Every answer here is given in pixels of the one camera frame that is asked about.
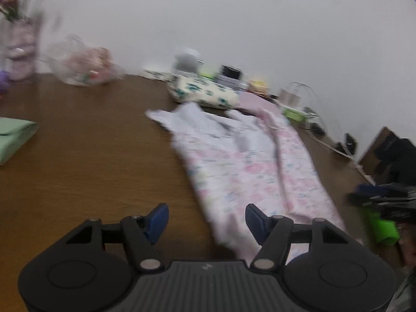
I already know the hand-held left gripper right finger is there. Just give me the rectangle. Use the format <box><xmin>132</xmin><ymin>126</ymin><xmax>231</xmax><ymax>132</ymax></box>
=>
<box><xmin>245</xmin><ymin>204</ymin><xmax>350</xmax><ymax>272</ymax></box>

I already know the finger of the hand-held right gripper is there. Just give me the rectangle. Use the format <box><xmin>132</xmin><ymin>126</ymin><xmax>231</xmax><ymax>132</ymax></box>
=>
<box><xmin>348</xmin><ymin>184</ymin><xmax>391</xmax><ymax>207</ymax></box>

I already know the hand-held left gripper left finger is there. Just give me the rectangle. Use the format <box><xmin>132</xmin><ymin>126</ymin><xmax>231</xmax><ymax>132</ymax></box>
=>
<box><xmin>65</xmin><ymin>203</ymin><xmax>170</xmax><ymax>272</ymax></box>

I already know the pink floral garment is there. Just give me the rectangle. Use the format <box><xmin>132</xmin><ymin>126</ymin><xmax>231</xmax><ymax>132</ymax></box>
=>
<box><xmin>145</xmin><ymin>102</ymin><xmax>347</xmax><ymax>265</ymax></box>

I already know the wooden board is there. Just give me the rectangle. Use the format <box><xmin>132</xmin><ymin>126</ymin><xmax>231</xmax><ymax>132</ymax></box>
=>
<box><xmin>357</xmin><ymin>127</ymin><xmax>395</xmax><ymax>183</ymax></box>

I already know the black plug adapter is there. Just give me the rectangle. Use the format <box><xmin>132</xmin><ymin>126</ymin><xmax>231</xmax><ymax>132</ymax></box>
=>
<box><xmin>335</xmin><ymin>133</ymin><xmax>358</xmax><ymax>155</ymax></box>

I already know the pink folded cloth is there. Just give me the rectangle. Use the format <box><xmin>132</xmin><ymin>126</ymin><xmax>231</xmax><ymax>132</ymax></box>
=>
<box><xmin>237</xmin><ymin>92</ymin><xmax>282</xmax><ymax>112</ymax></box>

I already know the yellow plush toy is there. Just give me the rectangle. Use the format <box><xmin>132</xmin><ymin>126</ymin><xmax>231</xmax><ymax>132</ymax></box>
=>
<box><xmin>249</xmin><ymin>78</ymin><xmax>270</xmax><ymax>96</ymax></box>

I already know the white floral cushion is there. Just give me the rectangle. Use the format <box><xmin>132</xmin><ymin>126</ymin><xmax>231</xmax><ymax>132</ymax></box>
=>
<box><xmin>167</xmin><ymin>75</ymin><xmax>239</xmax><ymax>108</ymax></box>

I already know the grey and black box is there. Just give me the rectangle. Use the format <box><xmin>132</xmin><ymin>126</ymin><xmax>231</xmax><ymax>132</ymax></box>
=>
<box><xmin>216</xmin><ymin>65</ymin><xmax>244</xmax><ymax>89</ymax></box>

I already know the white round device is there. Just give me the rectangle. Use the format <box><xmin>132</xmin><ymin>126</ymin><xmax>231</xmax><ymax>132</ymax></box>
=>
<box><xmin>174</xmin><ymin>48</ymin><xmax>200</xmax><ymax>75</ymax></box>

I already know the green fabric pouch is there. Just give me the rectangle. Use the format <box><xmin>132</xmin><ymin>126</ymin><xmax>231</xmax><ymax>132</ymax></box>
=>
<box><xmin>0</xmin><ymin>117</ymin><xmax>39</xmax><ymax>165</ymax></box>

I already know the clear plastic snack bag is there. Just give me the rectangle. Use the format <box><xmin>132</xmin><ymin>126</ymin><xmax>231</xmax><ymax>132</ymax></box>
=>
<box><xmin>45</xmin><ymin>34</ymin><xmax>126</xmax><ymax>87</ymax></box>

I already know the purple bag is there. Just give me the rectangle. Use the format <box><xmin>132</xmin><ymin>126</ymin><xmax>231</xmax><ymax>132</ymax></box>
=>
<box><xmin>0</xmin><ymin>70</ymin><xmax>12</xmax><ymax>95</ymax></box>

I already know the patterned flower vase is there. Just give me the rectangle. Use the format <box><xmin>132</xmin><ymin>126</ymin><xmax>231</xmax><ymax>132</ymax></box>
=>
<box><xmin>3</xmin><ymin>19</ymin><xmax>41</xmax><ymax>80</ymax></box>

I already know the white cable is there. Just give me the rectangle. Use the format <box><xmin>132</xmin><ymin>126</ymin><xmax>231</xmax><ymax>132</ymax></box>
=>
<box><xmin>302</xmin><ymin>117</ymin><xmax>369</xmax><ymax>178</ymax></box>

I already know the clear wire-frame container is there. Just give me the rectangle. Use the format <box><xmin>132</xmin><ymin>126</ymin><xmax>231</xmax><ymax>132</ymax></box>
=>
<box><xmin>279</xmin><ymin>82</ymin><xmax>322</xmax><ymax>108</ymax></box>

